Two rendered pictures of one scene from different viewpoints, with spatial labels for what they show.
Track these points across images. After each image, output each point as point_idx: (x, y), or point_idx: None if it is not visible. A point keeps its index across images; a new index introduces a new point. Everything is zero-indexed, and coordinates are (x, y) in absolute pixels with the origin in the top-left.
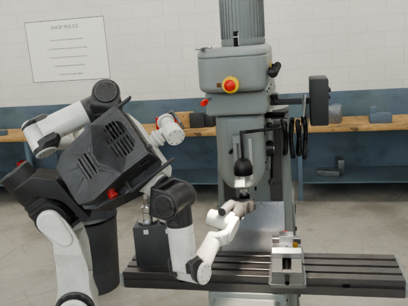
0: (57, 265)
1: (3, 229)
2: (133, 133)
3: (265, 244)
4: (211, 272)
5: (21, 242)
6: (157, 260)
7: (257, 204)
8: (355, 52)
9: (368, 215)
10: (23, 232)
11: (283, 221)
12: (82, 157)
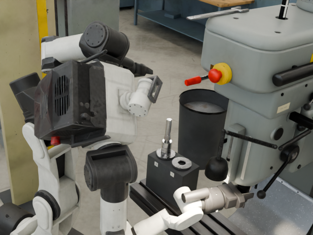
0: (38, 167)
1: (173, 76)
2: (71, 97)
3: (277, 234)
4: (188, 234)
5: (175, 93)
6: (159, 191)
7: (293, 190)
8: None
9: None
10: (184, 84)
11: (309, 224)
12: (43, 96)
